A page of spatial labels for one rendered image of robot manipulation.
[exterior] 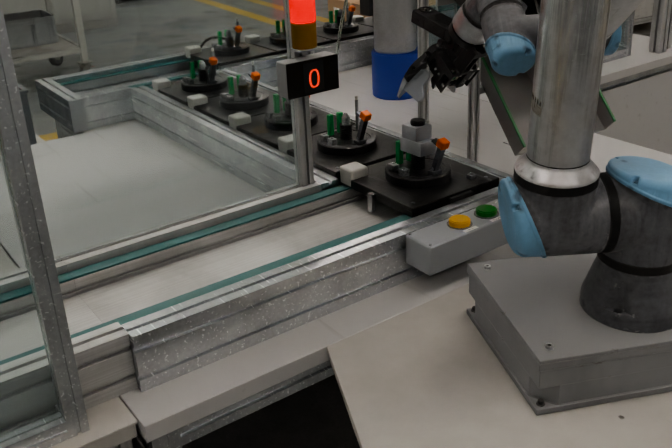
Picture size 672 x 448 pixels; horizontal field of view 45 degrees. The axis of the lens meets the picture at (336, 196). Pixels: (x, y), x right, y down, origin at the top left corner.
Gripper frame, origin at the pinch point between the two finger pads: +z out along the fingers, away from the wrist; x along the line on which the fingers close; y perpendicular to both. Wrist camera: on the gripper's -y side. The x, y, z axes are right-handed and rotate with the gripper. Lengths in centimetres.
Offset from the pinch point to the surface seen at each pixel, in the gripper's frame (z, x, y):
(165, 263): 24, -55, 10
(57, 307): -8, -82, 23
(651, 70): 58, 155, -12
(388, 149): 25.4, 5.5, 0.7
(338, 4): 367, 310, -291
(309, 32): -3.8, -19.3, -15.2
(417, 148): 7.1, -2.2, 10.1
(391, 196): 11.0, -11.3, 16.8
